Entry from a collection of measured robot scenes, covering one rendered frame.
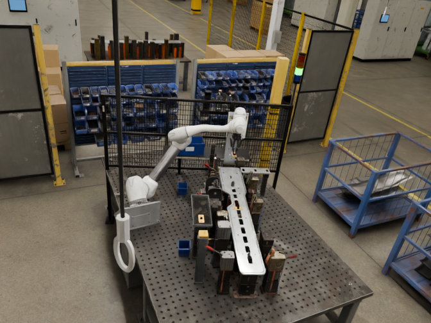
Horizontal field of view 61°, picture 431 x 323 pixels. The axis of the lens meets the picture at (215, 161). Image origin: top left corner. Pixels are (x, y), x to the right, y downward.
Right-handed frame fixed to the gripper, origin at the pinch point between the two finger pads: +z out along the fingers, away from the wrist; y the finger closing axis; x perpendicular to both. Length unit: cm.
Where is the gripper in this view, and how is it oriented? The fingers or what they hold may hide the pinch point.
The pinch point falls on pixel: (235, 150)
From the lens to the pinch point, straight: 333.1
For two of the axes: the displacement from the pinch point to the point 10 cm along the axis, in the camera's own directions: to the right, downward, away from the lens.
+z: -1.0, 8.6, 5.0
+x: -1.0, -5.1, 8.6
